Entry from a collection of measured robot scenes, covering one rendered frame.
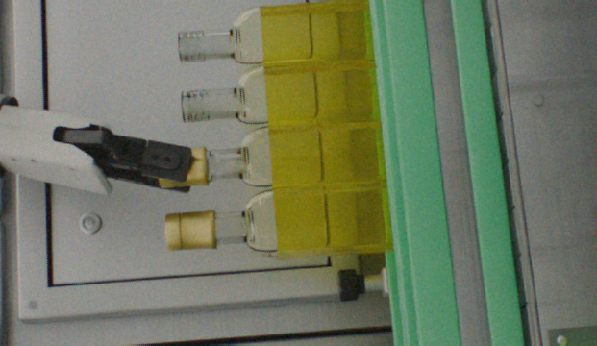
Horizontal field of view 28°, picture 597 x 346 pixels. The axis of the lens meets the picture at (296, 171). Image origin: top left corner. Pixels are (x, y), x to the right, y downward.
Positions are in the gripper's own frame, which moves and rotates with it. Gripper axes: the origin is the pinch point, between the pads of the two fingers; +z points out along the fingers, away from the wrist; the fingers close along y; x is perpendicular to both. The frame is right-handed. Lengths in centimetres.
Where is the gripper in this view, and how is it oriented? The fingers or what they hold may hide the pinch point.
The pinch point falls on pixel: (168, 167)
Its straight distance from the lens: 107.2
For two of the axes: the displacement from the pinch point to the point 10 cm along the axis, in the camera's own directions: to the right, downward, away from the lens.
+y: 0.2, -2.4, -9.7
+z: 9.8, 1.8, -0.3
